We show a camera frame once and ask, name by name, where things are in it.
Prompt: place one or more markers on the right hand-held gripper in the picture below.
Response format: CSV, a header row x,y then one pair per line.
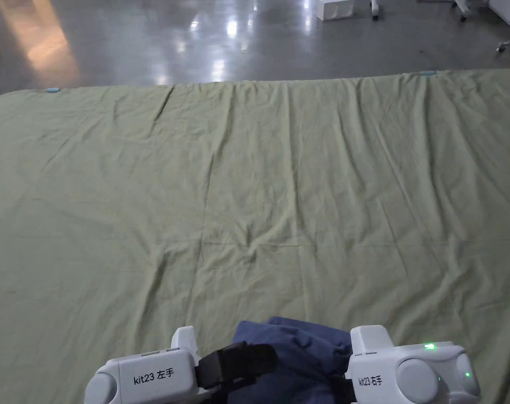
x,y
414,374

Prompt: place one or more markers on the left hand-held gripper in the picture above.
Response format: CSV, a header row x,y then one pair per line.
x,y
153,376

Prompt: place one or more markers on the dark blue garment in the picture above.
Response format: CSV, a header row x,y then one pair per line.
x,y
305,357

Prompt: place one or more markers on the bed with pale green sheet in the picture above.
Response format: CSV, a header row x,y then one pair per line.
x,y
254,168

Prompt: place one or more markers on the small blue sheet clip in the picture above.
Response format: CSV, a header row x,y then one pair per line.
x,y
53,90

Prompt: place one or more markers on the white carton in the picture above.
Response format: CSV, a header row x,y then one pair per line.
x,y
334,9

